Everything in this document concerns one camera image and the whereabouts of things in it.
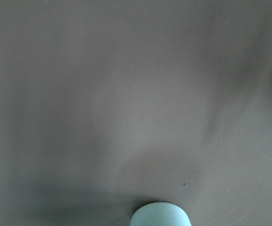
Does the light blue plastic cup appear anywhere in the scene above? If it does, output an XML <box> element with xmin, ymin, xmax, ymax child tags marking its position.
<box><xmin>130</xmin><ymin>202</ymin><xmax>191</xmax><ymax>226</ymax></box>

